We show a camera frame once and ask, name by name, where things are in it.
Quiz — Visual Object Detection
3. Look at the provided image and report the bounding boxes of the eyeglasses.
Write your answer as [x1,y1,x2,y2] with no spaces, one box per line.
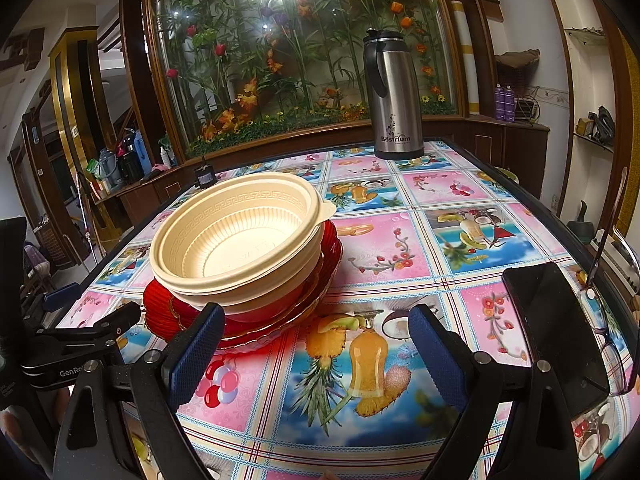
[582,166,633,397]

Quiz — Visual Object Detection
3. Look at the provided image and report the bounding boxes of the fruit printed tablecloth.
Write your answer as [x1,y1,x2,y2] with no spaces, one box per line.
[55,140,636,480]

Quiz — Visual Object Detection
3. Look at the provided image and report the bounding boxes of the black smartphone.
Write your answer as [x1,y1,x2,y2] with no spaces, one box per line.
[501,261,612,418]

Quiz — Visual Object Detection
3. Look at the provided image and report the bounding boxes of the tangled cables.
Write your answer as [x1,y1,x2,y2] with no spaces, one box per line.
[515,89,541,122]

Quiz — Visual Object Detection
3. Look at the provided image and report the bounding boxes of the blue bottle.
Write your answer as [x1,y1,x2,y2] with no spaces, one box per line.
[134,131,152,173]

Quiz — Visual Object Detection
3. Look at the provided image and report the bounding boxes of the wooden display cabinet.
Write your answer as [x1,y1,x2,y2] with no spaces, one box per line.
[120,0,551,221]

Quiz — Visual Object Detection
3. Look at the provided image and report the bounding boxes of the stainless steel thermos jug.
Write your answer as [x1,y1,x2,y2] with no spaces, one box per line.
[361,27,426,162]

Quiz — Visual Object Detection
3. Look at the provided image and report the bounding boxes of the dark woven basket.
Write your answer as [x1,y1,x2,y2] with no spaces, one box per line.
[494,51,535,88]

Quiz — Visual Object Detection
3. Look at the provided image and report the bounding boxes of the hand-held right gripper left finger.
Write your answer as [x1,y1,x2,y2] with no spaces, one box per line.
[52,301,227,480]

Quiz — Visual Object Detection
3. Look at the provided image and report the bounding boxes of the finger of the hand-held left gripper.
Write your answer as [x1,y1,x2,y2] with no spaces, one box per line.
[37,301,143,356]
[22,282,83,331]

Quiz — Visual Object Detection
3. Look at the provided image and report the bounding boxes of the person's left hand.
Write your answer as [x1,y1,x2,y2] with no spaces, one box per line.
[0,387,71,453]

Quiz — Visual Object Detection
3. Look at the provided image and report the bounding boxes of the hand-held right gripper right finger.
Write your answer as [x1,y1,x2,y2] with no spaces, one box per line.
[407,303,581,480]

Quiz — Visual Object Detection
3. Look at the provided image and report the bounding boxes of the beige plastic bowl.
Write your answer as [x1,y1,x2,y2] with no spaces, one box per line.
[149,172,334,293]
[167,240,323,317]

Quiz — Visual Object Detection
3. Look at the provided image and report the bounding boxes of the white handled mop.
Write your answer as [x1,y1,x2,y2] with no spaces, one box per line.
[75,170,97,263]

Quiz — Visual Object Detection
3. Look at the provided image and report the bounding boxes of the black flask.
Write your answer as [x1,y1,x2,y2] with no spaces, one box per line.
[117,142,144,183]

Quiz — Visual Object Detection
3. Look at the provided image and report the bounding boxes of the grey-blue kettle jug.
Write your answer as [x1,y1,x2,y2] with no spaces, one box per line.
[97,150,123,188]

